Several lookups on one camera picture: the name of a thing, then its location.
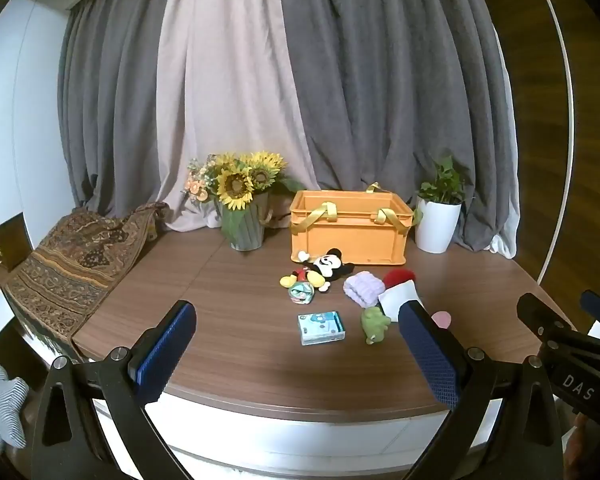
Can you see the grey ribbed vase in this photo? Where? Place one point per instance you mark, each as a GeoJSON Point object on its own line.
{"type": "Point", "coordinates": [247, 235]}

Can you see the striped star pillow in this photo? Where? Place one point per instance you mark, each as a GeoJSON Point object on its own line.
{"type": "Point", "coordinates": [5, 405]}

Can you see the lavender towel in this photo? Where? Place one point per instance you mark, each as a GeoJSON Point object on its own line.
{"type": "Point", "coordinates": [362, 287]}

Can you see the green plant in white pot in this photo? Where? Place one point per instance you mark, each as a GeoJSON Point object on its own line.
{"type": "Point", "coordinates": [437, 227]}

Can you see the brown patterned blanket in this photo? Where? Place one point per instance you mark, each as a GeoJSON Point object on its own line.
{"type": "Point", "coordinates": [75, 265]}

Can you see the blue tissue packet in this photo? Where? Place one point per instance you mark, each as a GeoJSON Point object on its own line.
{"type": "Point", "coordinates": [321, 327]}

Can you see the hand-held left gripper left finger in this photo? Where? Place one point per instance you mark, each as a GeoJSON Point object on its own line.
{"type": "Point", "coordinates": [164, 352]}

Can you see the pale pink curtain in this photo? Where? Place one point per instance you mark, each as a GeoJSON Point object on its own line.
{"type": "Point", "coordinates": [220, 85]}

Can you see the green frog plush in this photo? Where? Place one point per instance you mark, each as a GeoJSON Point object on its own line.
{"type": "Point", "coordinates": [375, 325]}

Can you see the grey curtain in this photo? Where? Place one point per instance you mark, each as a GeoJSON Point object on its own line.
{"type": "Point", "coordinates": [105, 85]}
{"type": "Point", "coordinates": [390, 85]}

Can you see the white sheer curtain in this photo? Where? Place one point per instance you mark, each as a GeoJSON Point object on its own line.
{"type": "Point", "coordinates": [504, 247]}

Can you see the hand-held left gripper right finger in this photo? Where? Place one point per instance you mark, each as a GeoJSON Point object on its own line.
{"type": "Point", "coordinates": [432, 357]}

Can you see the brown paper bag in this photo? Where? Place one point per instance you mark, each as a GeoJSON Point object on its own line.
{"type": "Point", "coordinates": [280, 212]}

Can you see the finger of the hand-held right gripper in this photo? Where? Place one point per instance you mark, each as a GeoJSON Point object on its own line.
{"type": "Point", "coordinates": [599, 304]}
{"type": "Point", "coordinates": [535, 310]}

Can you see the pink soft pad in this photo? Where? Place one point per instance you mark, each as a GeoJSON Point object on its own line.
{"type": "Point", "coordinates": [442, 319]}

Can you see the black and red mouse plush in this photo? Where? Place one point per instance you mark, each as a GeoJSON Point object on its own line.
{"type": "Point", "coordinates": [325, 267]}

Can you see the small round green-white plush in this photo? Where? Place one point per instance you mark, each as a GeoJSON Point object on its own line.
{"type": "Point", "coordinates": [300, 293]}

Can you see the sunflower bouquet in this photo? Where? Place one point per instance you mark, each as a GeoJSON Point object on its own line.
{"type": "Point", "coordinates": [237, 182]}

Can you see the white cabinet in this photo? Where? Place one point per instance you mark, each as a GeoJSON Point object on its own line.
{"type": "Point", "coordinates": [15, 110]}

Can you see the red fluffy plush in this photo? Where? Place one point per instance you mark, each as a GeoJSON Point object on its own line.
{"type": "Point", "coordinates": [400, 277]}

